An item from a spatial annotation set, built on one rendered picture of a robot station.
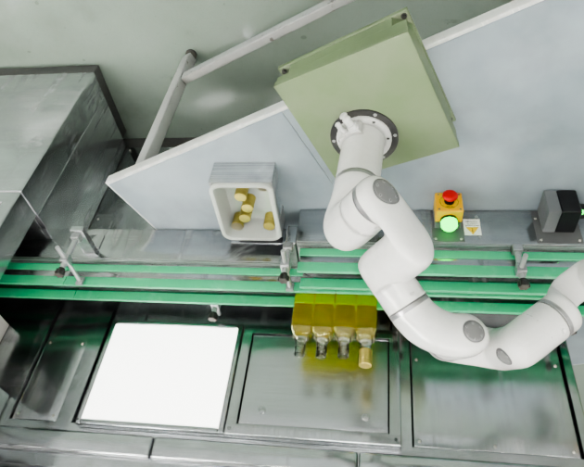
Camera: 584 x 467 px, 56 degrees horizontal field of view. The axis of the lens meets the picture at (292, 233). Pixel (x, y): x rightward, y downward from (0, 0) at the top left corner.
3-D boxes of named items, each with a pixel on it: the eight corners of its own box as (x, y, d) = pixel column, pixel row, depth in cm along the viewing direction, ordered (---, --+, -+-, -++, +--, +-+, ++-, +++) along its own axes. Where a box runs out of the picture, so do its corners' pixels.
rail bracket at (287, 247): (287, 268, 159) (282, 304, 151) (280, 230, 147) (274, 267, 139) (298, 268, 159) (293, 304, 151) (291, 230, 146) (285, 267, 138)
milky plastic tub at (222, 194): (229, 218, 165) (223, 240, 160) (212, 163, 149) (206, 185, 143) (285, 219, 163) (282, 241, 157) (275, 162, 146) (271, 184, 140)
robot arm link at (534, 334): (521, 264, 104) (488, 281, 118) (436, 326, 99) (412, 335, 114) (578, 336, 101) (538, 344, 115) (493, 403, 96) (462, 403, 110)
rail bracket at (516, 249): (506, 248, 144) (514, 290, 135) (512, 230, 138) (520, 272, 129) (523, 248, 143) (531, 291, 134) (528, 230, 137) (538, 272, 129)
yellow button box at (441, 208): (432, 208, 153) (434, 228, 148) (435, 190, 148) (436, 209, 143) (458, 208, 152) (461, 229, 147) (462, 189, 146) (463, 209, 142)
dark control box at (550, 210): (536, 209, 149) (541, 233, 143) (542, 188, 143) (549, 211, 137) (568, 209, 148) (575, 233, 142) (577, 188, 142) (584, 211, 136)
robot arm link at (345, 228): (323, 188, 118) (312, 246, 108) (358, 152, 109) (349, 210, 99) (361, 208, 121) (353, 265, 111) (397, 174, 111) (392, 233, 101)
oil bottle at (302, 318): (299, 281, 164) (291, 344, 151) (298, 270, 160) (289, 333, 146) (318, 282, 164) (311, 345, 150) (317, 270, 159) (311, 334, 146)
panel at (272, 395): (116, 323, 177) (78, 426, 155) (112, 319, 174) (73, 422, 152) (399, 334, 163) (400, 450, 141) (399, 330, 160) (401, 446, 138)
